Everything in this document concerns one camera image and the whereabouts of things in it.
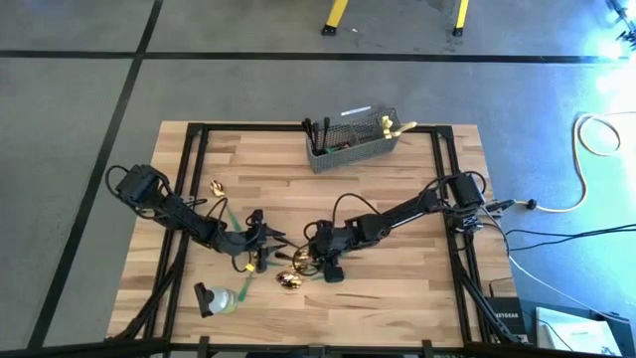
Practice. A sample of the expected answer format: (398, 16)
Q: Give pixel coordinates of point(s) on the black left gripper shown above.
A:
(243, 241)

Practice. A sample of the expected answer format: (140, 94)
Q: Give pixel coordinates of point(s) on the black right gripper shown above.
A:
(328, 248)

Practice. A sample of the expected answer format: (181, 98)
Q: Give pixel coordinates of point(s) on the pile of gold spoons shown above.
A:
(292, 282)

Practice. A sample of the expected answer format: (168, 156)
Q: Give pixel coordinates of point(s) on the grey plastic cutlery basket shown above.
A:
(358, 154)

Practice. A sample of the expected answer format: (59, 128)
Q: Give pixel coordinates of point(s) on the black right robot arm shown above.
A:
(407, 211)

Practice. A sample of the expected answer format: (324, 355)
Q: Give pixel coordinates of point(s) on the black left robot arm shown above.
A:
(169, 209)

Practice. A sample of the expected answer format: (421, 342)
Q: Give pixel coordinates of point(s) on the clear bottle black sprayer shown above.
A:
(218, 301)

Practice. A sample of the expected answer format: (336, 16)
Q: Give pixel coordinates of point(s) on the yellow step ladder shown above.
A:
(337, 12)

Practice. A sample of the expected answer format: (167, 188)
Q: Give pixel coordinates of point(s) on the white paper box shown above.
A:
(571, 333)

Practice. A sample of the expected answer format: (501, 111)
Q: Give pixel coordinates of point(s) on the black stand legs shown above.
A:
(623, 20)

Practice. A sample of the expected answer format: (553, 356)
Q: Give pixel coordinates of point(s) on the black metal rig frame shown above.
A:
(248, 127)

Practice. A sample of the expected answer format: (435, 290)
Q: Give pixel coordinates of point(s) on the black network switch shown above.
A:
(506, 315)

